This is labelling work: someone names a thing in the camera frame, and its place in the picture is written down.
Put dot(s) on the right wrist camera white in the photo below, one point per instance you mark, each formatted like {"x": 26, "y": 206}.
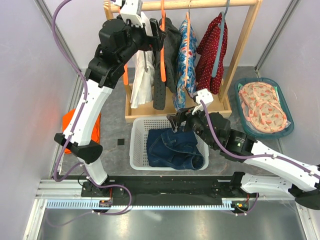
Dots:
{"x": 199, "y": 97}

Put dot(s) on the peach patterned garment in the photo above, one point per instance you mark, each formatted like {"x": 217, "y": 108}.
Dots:
{"x": 260, "y": 103}

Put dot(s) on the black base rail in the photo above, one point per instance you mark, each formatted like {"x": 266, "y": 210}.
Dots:
{"x": 168, "y": 190}

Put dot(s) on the orange hanger of floral garment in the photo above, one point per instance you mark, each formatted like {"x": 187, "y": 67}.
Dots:
{"x": 187, "y": 44}

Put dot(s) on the orange hanger of black garment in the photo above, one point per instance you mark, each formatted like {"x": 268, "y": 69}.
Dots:
{"x": 162, "y": 53}

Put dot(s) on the wooden clothes rack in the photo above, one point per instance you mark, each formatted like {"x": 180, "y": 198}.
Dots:
{"x": 221, "y": 103}

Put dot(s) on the red polka dot garment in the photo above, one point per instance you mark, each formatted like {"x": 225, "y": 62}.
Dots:
{"x": 207, "y": 49}

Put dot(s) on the black dotted garment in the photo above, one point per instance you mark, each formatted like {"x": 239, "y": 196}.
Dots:
{"x": 171, "y": 49}

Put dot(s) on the blue floral garment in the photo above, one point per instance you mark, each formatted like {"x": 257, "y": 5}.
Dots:
{"x": 179, "y": 98}

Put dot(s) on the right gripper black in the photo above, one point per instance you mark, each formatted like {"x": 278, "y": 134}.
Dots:
{"x": 181, "y": 115}

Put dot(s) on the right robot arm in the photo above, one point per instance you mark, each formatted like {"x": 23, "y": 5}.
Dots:
{"x": 290, "y": 176}

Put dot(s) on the orange cloth on floor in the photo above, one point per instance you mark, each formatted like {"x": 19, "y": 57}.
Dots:
{"x": 96, "y": 131}

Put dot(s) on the white pleated skirt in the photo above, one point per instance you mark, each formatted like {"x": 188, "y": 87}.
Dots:
{"x": 143, "y": 81}

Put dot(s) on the white plastic basket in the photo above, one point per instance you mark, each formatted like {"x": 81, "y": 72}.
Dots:
{"x": 138, "y": 158}

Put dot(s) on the orange plastic hanger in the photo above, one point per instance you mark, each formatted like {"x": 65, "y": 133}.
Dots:
{"x": 125, "y": 75}

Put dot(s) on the small black square tile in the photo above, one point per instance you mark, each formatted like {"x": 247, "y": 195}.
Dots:
{"x": 120, "y": 141}

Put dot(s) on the blue-grey hanger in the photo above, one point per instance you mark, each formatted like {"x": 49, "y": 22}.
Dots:
{"x": 220, "y": 42}

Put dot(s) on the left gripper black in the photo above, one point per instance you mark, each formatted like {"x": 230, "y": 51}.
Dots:
{"x": 153, "y": 42}

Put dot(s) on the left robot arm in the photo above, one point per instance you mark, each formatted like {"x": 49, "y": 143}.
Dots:
{"x": 119, "y": 42}

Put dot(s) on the blue denim skirt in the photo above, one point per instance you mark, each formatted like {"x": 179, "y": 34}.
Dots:
{"x": 176, "y": 150}

